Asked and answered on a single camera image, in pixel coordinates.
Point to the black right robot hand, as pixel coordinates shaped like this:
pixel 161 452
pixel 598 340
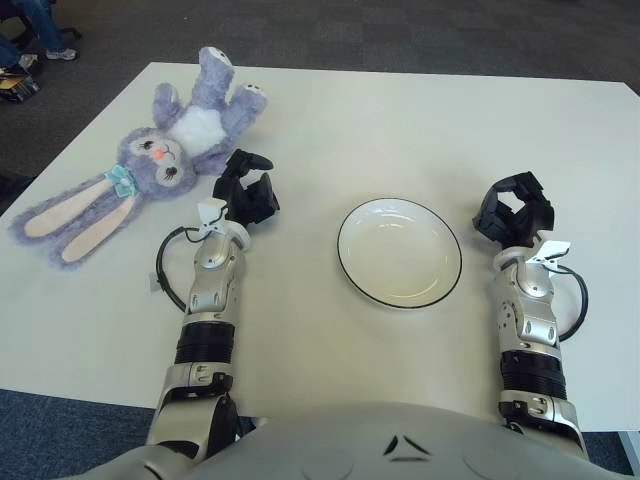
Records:
pixel 492 215

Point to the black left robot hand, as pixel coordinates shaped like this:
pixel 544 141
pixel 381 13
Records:
pixel 250 200

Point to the purple plush bunny doll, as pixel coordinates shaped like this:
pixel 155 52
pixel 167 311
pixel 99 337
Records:
pixel 150 160

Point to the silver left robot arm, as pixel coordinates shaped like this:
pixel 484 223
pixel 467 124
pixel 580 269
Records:
pixel 215 280

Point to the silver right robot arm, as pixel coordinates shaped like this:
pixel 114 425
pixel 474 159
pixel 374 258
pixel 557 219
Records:
pixel 535 305

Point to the white plate black rim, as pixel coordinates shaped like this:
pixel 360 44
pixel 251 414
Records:
pixel 400 255

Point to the white sneaker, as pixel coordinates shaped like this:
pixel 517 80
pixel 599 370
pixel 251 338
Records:
pixel 62 54

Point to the yellow black box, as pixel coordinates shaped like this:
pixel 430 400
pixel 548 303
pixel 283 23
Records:
pixel 20 87

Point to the silver robot torso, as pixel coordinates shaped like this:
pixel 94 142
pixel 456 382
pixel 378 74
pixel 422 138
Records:
pixel 350 440

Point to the person leg blue jeans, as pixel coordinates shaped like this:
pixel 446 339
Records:
pixel 42 25
pixel 7 52

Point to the white table leg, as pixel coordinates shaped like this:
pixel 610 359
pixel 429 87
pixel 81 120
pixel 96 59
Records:
pixel 630 450

